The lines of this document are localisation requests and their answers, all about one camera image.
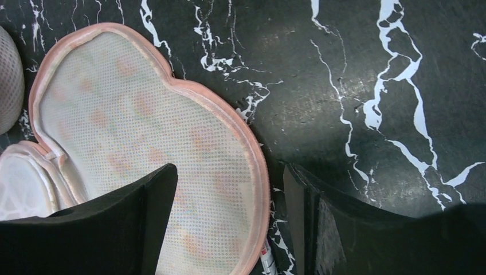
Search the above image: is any small red white marker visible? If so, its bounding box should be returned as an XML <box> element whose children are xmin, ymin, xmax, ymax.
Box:
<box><xmin>260</xmin><ymin>239</ymin><xmax>278</xmax><ymax>275</ymax></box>

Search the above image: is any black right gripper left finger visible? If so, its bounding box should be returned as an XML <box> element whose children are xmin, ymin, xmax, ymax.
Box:
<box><xmin>1</xmin><ymin>164</ymin><xmax>178</xmax><ymax>274</ymax></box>

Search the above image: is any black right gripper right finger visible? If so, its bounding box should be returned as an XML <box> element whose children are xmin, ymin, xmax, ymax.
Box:
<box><xmin>283</xmin><ymin>164</ymin><xmax>485</xmax><ymax>274</ymax></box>

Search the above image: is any pink floral mesh laundry bag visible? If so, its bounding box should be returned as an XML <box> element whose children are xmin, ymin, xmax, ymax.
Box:
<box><xmin>0</xmin><ymin>22</ymin><xmax>271</xmax><ymax>275</ymax></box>

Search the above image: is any round white mesh laundry bag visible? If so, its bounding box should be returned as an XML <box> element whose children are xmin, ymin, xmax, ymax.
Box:
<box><xmin>1</xmin><ymin>28</ymin><xmax>25</xmax><ymax>135</ymax></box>

